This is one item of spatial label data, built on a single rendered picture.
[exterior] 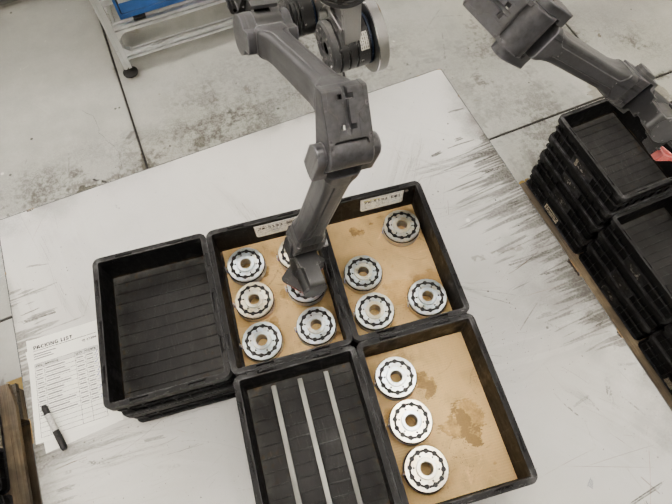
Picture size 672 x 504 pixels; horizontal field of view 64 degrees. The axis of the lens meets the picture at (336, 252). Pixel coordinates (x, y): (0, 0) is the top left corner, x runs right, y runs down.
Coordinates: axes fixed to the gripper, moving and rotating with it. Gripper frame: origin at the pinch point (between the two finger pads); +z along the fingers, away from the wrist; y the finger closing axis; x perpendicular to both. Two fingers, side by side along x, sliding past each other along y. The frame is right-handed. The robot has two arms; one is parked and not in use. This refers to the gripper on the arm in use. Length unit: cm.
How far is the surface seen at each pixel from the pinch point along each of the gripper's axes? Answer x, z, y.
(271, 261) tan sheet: 13.1, 6.2, 2.1
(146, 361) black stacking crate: 24.9, 6.0, -37.9
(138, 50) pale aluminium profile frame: 166, 79, 87
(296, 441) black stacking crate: -19.0, 5.3, -34.2
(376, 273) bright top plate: -14.3, 2.7, 12.7
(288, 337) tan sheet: -3.0, 5.7, -13.7
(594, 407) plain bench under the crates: -81, 18, 15
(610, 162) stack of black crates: -61, 41, 111
